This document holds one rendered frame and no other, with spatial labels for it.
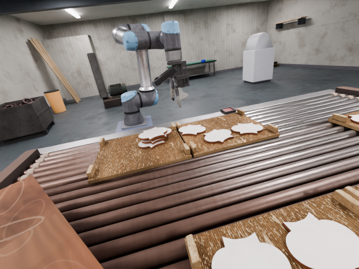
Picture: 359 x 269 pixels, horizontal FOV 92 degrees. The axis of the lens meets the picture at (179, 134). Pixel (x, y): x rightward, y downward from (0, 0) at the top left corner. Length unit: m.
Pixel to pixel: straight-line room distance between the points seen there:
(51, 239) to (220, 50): 10.16
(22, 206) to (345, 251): 0.70
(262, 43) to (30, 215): 6.55
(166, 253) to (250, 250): 0.18
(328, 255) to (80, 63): 9.04
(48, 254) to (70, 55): 8.91
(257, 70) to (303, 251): 6.28
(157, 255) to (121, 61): 9.14
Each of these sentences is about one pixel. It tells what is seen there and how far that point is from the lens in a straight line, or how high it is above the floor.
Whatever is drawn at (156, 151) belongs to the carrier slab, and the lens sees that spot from 0.79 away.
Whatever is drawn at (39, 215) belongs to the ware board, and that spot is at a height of 1.04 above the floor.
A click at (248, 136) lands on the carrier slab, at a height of 0.94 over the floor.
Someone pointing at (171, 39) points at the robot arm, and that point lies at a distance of 0.83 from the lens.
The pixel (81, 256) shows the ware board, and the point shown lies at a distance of 0.39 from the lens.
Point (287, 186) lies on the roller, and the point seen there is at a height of 0.91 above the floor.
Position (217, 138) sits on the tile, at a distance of 0.81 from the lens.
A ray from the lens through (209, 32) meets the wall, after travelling 10.11.
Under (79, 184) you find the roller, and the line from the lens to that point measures 0.79.
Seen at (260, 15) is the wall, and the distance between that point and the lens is 11.47.
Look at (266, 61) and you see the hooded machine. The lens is 6.73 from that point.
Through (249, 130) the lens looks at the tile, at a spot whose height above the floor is 0.95.
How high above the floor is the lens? 1.32
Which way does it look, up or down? 25 degrees down
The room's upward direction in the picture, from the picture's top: 8 degrees counter-clockwise
